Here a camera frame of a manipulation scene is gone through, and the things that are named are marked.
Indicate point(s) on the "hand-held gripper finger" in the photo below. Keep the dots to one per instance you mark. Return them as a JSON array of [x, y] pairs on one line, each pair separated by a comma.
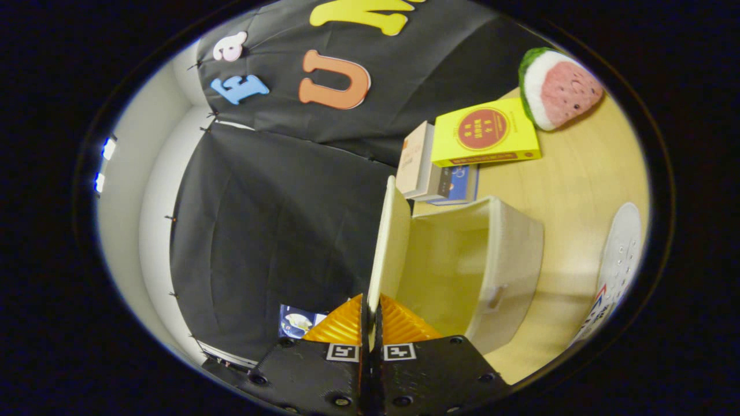
[[377, 375], [363, 375]]

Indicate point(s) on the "cream fabric storage box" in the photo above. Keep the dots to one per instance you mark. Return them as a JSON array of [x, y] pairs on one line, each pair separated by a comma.
[[509, 260]]

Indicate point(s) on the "white canvas shoe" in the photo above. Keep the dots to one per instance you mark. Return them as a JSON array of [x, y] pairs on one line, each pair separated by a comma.
[[621, 248]]

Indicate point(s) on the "blue printed card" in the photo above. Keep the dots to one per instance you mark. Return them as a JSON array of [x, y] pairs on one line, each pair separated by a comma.
[[298, 322]]

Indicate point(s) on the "grey white striped object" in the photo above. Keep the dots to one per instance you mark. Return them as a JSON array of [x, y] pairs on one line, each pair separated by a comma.
[[228, 358]]

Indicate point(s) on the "blue cover book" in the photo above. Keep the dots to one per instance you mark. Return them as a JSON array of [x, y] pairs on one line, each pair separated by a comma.
[[459, 185]]

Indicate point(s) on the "beige cover book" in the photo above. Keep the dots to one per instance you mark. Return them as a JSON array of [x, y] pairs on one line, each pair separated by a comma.
[[413, 159]]

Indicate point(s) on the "yellow book with red emblem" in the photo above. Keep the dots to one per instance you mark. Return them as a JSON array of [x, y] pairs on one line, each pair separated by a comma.
[[520, 141]]

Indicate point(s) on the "long ceiling light panel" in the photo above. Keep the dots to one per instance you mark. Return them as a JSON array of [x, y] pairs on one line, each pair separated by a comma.
[[99, 182]]

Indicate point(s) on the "small ceiling light panel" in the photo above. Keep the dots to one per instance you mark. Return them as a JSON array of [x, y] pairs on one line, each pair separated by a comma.
[[108, 148]]

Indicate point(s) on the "watermelon slice plush toy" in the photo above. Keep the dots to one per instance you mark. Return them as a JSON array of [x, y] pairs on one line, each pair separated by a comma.
[[563, 89]]

